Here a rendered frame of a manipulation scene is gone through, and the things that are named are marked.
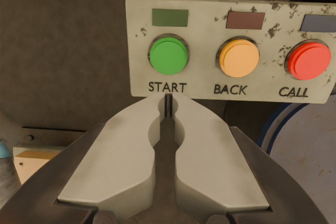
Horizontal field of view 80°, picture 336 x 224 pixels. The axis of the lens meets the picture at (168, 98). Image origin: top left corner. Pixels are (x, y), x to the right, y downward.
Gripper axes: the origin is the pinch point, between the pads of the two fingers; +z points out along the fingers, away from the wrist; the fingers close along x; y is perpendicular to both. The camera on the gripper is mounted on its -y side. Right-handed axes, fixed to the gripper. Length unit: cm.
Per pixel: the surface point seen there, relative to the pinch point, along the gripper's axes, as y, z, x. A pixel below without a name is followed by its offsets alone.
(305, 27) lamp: -2.6, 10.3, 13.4
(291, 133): 19.7, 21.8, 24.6
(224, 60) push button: 0.6, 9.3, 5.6
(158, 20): -3.1, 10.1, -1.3
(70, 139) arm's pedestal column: 50, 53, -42
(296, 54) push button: 0.0, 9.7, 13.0
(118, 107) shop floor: 38, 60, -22
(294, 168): 26.7, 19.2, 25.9
